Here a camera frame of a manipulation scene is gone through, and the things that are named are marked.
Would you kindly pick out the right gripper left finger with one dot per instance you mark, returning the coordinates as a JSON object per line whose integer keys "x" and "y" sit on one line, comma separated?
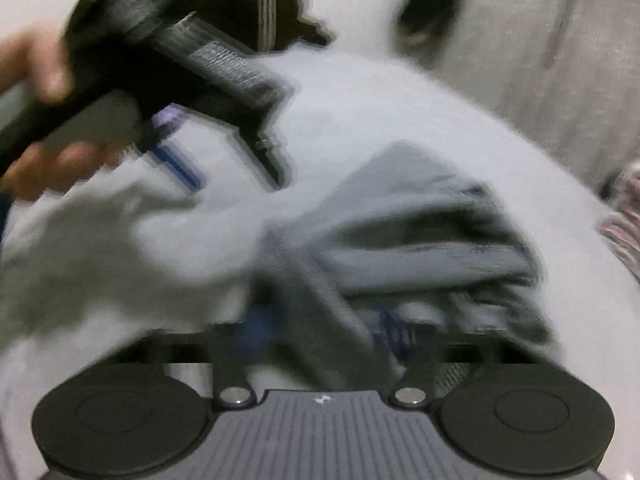
{"x": 253, "y": 336}

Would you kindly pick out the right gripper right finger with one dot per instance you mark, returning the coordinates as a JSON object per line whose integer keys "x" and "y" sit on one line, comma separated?
{"x": 396, "y": 334}

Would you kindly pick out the grey knit sweater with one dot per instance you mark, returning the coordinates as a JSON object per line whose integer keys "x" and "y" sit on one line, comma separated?
{"x": 406, "y": 233}

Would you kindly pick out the person's left hand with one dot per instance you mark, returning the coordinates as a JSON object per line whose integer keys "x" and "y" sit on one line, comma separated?
{"x": 38, "y": 55}

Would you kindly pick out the lilac purple garment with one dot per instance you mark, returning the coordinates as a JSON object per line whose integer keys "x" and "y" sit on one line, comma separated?
{"x": 168, "y": 121}

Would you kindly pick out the dark brown striped garment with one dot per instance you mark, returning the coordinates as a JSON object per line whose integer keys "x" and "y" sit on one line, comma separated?
{"x": 262, "y": 26}

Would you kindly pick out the grey bed sheet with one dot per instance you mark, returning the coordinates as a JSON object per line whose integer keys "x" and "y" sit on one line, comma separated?
{"x": 129, "y": 250}

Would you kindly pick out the folded pink grey quilt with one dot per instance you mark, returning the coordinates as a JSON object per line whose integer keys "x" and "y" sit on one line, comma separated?
{"x": 620, "y": 229}

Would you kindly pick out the black garment hanging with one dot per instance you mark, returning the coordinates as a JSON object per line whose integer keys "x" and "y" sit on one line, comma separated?
{"x": 425, "y": 24}

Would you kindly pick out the grey patterned curtain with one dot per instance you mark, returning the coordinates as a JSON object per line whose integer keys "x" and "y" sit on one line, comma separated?
{"x": 565, "y": 73}

